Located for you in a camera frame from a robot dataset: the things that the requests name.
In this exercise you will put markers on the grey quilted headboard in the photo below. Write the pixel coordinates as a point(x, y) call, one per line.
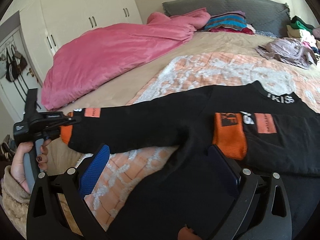
point(250, 10)

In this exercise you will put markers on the striped folded blanket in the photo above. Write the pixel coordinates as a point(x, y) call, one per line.
point(225, 21)

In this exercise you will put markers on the bed with beige sheet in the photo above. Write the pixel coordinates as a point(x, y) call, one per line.
point(212, 42)

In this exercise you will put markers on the brown handbag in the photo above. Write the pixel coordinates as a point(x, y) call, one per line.
point(21, 62)

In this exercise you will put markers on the pile of assorted clothes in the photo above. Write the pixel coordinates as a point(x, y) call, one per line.
point(302, 32)

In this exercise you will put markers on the pile of shoes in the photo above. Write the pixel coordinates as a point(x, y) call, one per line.
point(6, 147)

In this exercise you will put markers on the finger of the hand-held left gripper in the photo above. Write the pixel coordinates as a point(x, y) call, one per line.
point(72, 120)

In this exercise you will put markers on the red folded cloth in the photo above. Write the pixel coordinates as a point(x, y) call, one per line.
point(240, 30)

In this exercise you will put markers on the black sweater with orange patches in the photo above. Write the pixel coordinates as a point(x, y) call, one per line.
point(160, 130)

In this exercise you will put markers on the black handbag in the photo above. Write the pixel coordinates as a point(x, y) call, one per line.
point(11, 70)

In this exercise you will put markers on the pink duvet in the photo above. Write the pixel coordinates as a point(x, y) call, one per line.
point(107, 55)

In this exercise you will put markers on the person's left hand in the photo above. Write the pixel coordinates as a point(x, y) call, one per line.
point(17, 165)

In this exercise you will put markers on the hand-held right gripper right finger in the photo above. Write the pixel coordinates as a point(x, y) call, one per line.
point(225, 170)

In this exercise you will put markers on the mauve crumpled garment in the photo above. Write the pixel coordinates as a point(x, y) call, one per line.
point(287, 52)

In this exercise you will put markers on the white door with hooks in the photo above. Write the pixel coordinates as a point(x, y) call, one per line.
point(10, 100)

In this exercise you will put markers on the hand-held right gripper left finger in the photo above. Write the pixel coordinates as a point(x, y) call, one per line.
point(96, 170)

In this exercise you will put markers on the cream wardrobe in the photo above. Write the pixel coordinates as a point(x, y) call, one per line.
point(75, 10)

